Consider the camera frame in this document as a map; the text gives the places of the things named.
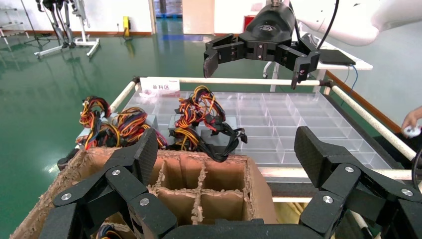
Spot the operator bare hand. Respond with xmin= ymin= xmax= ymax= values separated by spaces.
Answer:
xmin=401 ymin=106 xmax=422 ymax=130

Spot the yellow device by wall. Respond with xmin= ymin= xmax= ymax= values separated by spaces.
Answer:
xmin=122 ymin=15 xmax=131 ymax=38

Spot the clear acrylic divided tray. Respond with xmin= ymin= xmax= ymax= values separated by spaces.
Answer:
xmin=123 ymin=92 xmax=393 ymax=166

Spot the black legged robot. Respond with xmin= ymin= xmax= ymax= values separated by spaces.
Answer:
xmin=35 ymin=0 xmax=77 ymax=49

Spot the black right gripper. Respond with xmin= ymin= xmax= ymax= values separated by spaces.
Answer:
xmin=203 ymin=2 xmax=321 ymax=90

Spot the white wheeled stand frame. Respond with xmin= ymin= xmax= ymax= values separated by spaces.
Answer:
xmin=33 ymin=0 xmax=101 ymax=60

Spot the white frame pipe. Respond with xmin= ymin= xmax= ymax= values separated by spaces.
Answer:
xmin=272 ymin=196 xmax=314 ymax=204
xmin=133 ymin=77 xmax=330 ymax=87
xmin=109 ymin=80 xmax=140 ymax=114
xmin=329 ymin=84 xmax=418 ymax=162
xmin=258 ymin=166 xmax=413 ymax=181

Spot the black caster wheel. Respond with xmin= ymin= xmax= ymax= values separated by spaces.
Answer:
xmin=57 ymin=147 xmax=81 ymax=171

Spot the beige door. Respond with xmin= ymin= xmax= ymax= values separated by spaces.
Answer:
xmin=182 ymin=0 xmax=215 ymax=35

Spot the black laptop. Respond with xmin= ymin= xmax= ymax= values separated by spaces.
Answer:
xmin=318 ymin=49 xmax=357 ymax=66

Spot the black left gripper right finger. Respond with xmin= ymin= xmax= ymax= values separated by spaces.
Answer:
xmin=294 ymin=125 xmax=422 ymax=238

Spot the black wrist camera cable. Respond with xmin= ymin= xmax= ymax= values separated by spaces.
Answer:
xmin=316 ymin=0 xmax=340 ymax=50

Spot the white handheld controller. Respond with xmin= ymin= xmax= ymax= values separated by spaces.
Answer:
xmin=403 ymin=124 xmax=422 ymax=138

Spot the power supply with black cables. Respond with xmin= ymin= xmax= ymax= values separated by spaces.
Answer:
xmin=196 ymin=115 xmax=248 ymax=163

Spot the black cart shelf board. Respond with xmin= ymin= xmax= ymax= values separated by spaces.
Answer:
xmin=266 ymin=180 xmax=317 ymax=199

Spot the yellow cloth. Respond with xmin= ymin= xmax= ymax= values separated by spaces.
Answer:
xmin=273 ymin=202 xmax=309 ymax=226

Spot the white label sign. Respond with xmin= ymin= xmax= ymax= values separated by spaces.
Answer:
xmin=140 ymin=77 xmax=181 ymax=94

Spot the blue cable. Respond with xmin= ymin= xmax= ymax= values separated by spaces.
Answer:
xmin=341 ymin=64 xmax=359 ymax=107

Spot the power supply with coloured cables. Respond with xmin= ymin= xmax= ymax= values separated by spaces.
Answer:
xmin=76 ymin=96 xmax=113 ymax=151
xmin=169 ymin=85 xmax=228 ymax=151
xmin=95 ymin=224 xmax=123 ymax=239
xmin=110 ymin=107 xmax=169 ymax=149

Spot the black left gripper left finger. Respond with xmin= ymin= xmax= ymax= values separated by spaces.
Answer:
xmin=52 ymin=127 xmax=179 ymax=239

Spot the brown divided cardboard box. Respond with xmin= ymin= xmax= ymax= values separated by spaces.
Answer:
xmin=9 ymin=146 xmax=278 ymax=239

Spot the white desk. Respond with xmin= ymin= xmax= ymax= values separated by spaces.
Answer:
xmin=262 ymin=31 xmax=374 ymax=93

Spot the red cabinet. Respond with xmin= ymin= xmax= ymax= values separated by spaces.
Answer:
xmin=244 ymin=14 xmax=256 ymax=33

